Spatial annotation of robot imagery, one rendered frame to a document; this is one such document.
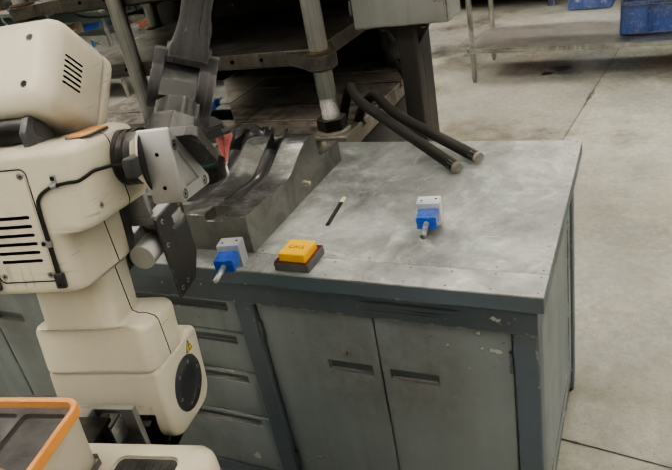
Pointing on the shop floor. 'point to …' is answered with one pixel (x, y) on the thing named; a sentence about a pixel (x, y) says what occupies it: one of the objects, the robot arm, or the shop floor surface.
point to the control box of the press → (404, 16)
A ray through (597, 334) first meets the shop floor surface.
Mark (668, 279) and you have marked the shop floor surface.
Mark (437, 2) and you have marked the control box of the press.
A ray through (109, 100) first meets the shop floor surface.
